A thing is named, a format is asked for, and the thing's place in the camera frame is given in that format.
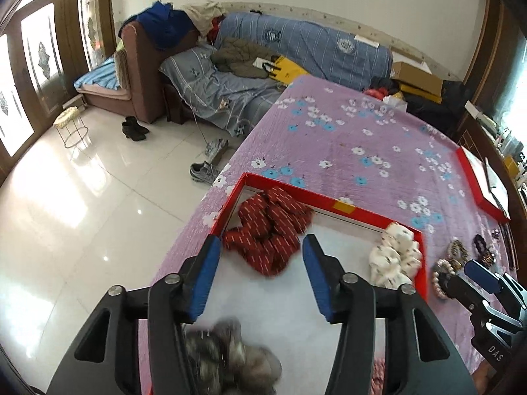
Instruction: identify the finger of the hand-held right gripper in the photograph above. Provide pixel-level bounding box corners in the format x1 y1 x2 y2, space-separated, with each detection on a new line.
440 274 515 365
464 259 525 319

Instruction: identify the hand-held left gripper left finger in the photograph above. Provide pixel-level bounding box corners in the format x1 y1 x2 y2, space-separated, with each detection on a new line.
47 234 223 395

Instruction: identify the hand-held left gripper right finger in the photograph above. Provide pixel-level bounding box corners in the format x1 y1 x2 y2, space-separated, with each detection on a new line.
302 234 480 395

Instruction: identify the pearl hair tie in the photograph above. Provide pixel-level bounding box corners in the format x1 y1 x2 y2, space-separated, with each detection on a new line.
432 258 458 301

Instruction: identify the red jewelry box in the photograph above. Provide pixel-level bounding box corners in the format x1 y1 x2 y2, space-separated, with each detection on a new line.
138 171 431 395

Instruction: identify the grey fuzzy scrunchie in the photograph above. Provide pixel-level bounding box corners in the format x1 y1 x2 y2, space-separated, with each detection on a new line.
183 317 283 395

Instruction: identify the leopard print claw clip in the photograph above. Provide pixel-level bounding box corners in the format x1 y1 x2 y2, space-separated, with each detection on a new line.
473 234 497 266

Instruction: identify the long black hair clip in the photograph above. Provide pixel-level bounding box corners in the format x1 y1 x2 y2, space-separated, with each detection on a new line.
506 224 518 272

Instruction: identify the red dotted scrunchie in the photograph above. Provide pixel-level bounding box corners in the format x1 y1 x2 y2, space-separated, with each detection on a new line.
222 187 316 277

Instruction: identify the white dotted scrunchie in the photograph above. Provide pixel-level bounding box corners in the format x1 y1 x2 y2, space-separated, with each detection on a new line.
368 222 424 289

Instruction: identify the white cardboard insert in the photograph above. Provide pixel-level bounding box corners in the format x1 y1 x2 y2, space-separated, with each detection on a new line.
484 158 511 215

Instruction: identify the red box lid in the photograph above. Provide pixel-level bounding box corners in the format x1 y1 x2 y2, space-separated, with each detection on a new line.
456 147 511 223

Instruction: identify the grey sneaker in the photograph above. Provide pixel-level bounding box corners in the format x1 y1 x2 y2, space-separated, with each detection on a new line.
190 162 221 185
204 139 229 163

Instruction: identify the purple floral blanket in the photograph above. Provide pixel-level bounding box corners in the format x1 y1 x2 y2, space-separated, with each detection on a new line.
138 75 519 395

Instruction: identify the wooden side cabinet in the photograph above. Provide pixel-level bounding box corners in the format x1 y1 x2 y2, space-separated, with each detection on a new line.
457 103 527 256

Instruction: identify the black bag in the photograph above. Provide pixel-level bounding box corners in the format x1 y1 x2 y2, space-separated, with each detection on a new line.
405 80 478 141

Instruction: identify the yellow flat box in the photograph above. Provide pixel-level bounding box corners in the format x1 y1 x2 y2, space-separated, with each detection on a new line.
399 82 443 104

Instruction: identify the red clothing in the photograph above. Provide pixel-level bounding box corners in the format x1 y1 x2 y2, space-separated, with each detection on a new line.
364 84 394 99

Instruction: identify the brown cardboard box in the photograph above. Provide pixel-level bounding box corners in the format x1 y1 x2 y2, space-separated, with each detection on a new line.
390 62 444 97

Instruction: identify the yellow paper bag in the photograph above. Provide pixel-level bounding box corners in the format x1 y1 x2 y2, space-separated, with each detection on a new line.
263 55 309 87

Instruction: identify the brown armchair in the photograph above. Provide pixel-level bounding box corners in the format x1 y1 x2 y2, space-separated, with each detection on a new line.
116 20 198 124

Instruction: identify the light blue cushion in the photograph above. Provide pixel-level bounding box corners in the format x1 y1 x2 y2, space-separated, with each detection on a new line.
74 57 132 110

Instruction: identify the olive green jacket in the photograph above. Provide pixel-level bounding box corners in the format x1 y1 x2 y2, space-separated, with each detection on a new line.
211 37 281 79

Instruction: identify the sofa with blue cover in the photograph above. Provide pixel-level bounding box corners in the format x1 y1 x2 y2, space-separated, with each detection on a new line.
158 12 394 138

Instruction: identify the blue jacket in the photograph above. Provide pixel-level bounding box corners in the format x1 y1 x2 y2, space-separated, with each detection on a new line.
136 2 198 50

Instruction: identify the beige clothing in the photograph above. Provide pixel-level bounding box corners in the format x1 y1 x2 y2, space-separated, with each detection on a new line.
183 2 225 36

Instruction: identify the wooden glass door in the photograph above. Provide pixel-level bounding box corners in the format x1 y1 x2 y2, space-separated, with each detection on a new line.
0 0 118 165

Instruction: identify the wire frame stool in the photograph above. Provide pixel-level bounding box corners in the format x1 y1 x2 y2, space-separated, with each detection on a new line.
53 107 89 150

